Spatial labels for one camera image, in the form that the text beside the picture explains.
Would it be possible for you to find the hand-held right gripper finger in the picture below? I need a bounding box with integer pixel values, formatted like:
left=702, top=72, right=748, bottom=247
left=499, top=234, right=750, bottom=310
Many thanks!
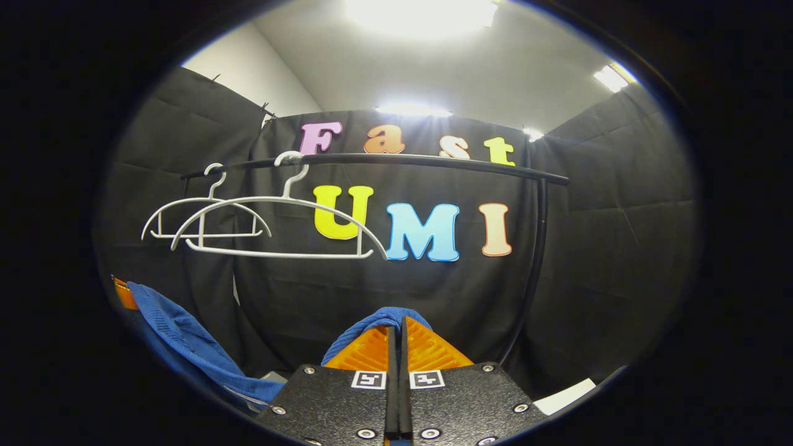
left=257, top=325, right=399, bottom=446
left=400, top=316, right=549, bottom=446

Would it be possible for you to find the blue corduroy jacket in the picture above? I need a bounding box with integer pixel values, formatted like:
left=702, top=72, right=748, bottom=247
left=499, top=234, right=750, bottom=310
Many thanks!
left=127, top=282, right=432, bottom=409

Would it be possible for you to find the white plastic hanger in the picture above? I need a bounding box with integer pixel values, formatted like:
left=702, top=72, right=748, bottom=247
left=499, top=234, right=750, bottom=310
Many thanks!
left=141, top=163, right=273, bottom=242
left=170, top=151, right=388, bottom=261

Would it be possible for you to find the black clothes rack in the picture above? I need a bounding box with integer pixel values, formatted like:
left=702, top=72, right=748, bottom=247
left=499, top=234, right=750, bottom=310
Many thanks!
left=181, top=152, right=569, bottom=366

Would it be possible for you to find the white flat board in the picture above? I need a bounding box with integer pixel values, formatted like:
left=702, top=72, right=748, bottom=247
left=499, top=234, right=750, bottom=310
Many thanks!
left=533, top=378, right=597, bottom=416

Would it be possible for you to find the black backdrop cloth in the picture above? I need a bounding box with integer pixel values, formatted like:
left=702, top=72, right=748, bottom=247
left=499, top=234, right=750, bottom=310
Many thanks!
left=93, top=65, right=701, bottom=403

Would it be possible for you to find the ceiling light panel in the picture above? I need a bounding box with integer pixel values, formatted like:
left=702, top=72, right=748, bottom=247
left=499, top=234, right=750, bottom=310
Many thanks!
left=594, top=62, right=637, bottom=94
left=344, top=0, right=499, bottom=38
left=375, top=102, right=453, bottom=118

